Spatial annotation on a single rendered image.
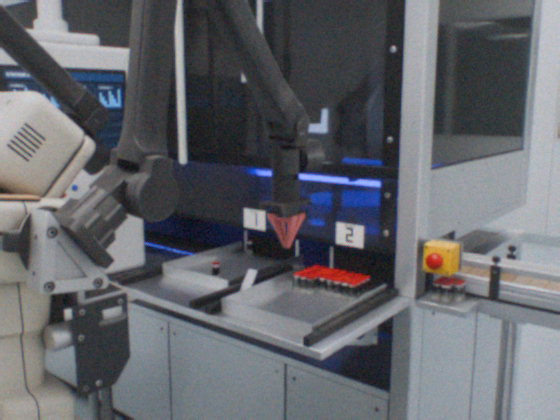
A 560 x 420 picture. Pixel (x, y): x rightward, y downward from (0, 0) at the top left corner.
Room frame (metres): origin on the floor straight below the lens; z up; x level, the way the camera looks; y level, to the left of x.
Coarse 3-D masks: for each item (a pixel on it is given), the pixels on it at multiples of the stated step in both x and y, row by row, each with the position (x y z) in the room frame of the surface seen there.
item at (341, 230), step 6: (336, 222) 1.49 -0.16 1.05; (336, 228) 1.49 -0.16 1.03; (342, 228) 1.48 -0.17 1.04; (354, 228) 1.46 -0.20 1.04; (360, 228) 1.44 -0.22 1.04; (336, 234) 1.49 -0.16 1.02; (342, 234) 1.48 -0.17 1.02; (354, 234) 1.46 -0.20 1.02; (360, 234) 1.44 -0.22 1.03; (336, 240) 1.49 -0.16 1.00; (342, 240) 1.48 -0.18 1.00; (354, 240) 1.46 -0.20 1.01; (360, 240) 1.44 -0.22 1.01; (360, 246) 1.44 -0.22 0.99
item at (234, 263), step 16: (192, 256) 1.64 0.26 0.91; (208, 256) 1.69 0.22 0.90; (224, 256) 1.75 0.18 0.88; (240, 256) 1.75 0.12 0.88; (256, 256) 1.75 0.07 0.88; (176, 272) 1.52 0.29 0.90; (192, 272) 1.48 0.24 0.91; (208, 272) 1.57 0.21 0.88; (224, 272) 1.57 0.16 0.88; (240, 272) 1.57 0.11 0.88
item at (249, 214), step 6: (246, 210) 1.70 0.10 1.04; (252, 210) 1.68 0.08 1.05; (258, 210) 1.67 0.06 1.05; (246, 216) 1.70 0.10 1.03; (252, 216) 1.68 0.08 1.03; (258, 216) 1.67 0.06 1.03; (264, 216) 1.65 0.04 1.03; (246, 222) 1.70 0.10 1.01; (252, 222) 1.68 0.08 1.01; (258, 222) 1.67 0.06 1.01; (264, 222) 1.65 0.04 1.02; (258, 228) 1.67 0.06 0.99; (264, 228) 1.65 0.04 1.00
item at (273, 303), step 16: (288, 272) 1.46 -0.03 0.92; (256, 288) 1.35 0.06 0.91; (272, 288) 1.41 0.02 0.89; (288, 288) 1.43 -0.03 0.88; (384, 288) 1.36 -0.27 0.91; (224, 304) 1.25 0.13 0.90; (240, 304) 1.22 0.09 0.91; (256, 304) 1.30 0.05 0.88; (272, 304) 1.30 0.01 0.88; (288, 304) 1.30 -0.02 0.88; (304, 304) 1.30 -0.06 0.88; (320, 304) 1.30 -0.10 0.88; (336, 304) 1.30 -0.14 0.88; (352, 304) 1.23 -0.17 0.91; (256, 320) 1.19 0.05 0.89; (272, 320) 1.16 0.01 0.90; (288, 320) 1.14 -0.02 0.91; (304, 320) 1.20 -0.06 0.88; (320, 320) 1.12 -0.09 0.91
